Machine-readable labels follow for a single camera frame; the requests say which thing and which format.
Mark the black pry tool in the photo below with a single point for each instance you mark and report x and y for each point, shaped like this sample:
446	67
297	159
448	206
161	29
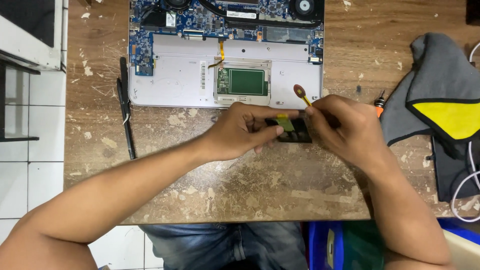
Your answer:
126	123
123	80

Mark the yellow strip with brown disc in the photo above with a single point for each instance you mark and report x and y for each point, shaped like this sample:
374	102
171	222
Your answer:
299	90

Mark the blue plastic container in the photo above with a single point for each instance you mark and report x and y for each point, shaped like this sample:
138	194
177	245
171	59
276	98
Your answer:
322	243

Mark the person's right fingers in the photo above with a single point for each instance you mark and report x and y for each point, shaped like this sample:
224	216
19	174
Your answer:
321	110

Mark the dark object at table edge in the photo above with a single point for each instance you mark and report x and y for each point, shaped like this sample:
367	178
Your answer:
473	11

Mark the person's left hand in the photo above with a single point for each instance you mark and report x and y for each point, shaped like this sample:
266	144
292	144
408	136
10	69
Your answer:
232	131

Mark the cream plastic item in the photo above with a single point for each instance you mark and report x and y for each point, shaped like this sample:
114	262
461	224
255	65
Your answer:
465	251

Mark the white cabinet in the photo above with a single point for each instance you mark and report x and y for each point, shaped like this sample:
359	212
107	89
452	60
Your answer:
30	33

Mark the small black component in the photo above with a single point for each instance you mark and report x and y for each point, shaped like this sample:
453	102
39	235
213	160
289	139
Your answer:
298	134

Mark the blue laptop motherboard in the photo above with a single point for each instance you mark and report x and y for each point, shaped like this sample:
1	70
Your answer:
198	20

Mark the person's right hand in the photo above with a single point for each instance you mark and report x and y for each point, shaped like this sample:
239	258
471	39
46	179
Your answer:
350	131

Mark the grey and yellow cloth bag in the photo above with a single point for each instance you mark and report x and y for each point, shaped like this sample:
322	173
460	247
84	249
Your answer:
438	78

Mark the person's blue jeans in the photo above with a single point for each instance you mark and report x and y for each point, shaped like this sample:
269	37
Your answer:
225	245

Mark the opened silver laptop base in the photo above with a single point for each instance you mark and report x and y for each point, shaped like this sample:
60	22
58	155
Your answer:
176	80

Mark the black round cooling fan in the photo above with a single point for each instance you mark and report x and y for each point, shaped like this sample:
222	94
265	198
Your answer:
304	6
177	3

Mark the green touchpad module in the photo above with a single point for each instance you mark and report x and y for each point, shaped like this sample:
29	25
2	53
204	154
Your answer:
245	81

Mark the yellow green tape piece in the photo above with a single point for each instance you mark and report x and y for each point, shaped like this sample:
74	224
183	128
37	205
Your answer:
287	122

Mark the black flat pouch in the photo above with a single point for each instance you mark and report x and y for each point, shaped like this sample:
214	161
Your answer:
450	168

